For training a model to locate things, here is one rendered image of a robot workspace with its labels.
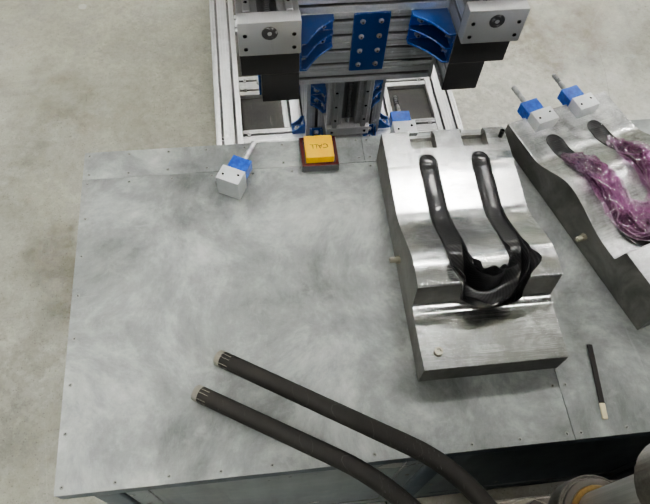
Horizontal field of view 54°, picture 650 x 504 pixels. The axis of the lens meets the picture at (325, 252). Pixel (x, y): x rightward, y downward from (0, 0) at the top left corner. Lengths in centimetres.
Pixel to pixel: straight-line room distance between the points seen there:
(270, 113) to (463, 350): 135
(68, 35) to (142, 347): 199
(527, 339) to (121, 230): 81
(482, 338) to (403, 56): 81
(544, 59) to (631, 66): 37
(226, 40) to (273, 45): 108
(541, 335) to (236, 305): 56
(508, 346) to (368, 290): 28
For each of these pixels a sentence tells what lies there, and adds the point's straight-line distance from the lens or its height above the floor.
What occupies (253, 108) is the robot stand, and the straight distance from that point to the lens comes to 228.
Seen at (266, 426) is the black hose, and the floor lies 85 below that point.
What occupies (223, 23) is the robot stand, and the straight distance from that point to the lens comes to 257.
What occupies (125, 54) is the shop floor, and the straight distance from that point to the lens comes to 285.
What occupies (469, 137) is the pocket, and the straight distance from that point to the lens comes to 139.
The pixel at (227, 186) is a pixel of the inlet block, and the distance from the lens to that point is 131.
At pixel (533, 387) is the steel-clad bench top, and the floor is 80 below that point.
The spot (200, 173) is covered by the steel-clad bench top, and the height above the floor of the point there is 80.
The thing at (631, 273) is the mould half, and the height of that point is 89.
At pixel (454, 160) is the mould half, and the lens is 131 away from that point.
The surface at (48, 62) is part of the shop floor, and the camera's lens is 290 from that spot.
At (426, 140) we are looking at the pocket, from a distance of 136.
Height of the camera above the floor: 190
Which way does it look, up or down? 60 degrees down
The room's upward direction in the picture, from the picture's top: 5 degrees clockwise
